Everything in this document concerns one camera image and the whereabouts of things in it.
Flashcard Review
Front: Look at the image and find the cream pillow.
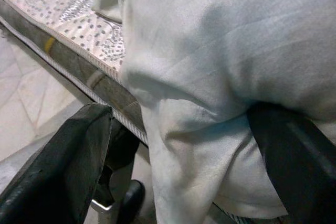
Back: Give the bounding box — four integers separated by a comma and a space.
92, 0, 336, 221

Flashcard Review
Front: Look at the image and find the white quilted mattress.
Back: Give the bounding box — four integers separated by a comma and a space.
0, 0, 149, 148

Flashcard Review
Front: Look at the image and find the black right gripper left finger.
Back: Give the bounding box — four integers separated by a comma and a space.
0, 103, 114, 224

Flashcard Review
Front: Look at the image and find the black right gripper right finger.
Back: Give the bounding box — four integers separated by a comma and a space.
247, 102, 336, 224

